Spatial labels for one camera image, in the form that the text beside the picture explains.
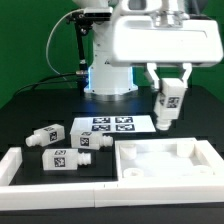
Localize white U-shaped fence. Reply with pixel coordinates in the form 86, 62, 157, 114
0, 148, 224, 211

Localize white marker sheet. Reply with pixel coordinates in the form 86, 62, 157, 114
70, 115, 155, 134

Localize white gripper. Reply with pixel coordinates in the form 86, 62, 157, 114
109, 16, 223, 90

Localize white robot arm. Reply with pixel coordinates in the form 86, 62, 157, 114
72, 0, 223, 98

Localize grey camera cable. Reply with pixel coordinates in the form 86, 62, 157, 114
45, 9, 84, 76

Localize black camera on stand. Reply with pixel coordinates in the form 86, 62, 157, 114
66, 8, 111, 96

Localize black cables on table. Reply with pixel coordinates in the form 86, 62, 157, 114
12, 71, 88, 98

